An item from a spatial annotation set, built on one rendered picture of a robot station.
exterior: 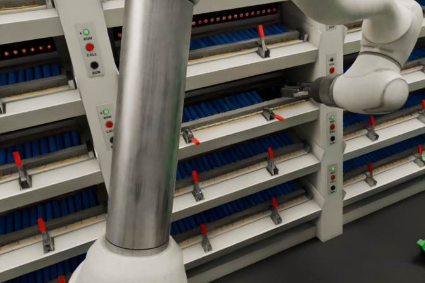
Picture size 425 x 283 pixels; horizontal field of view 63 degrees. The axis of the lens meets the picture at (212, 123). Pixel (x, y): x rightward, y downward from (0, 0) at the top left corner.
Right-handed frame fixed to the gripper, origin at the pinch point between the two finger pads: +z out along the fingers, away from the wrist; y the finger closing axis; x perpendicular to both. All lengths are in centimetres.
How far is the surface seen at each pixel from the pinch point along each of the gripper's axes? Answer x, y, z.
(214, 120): -3.7, -26.8, 0.4
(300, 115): -9.1, 1.0, -4.0
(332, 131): -17.7, 13.3, -3.5
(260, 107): -3.5, -10.9, -0.3
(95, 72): 17, -57, -7
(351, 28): 14.4, 28.0, -1.6
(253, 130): -9.3, -16.1, -3.2
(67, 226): -23, -74, 7
